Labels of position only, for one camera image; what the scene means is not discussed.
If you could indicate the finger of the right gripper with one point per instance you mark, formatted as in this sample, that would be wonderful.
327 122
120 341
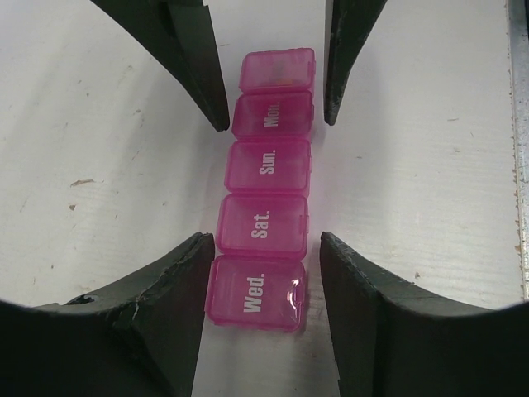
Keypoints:
347 27
180 35

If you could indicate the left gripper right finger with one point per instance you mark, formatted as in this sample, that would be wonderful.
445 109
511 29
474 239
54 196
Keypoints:
391 337

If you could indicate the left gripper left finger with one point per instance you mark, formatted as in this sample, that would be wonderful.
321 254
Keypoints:
138 336

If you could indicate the pink weekly pill organizer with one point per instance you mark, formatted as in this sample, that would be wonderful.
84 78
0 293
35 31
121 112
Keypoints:
259 280

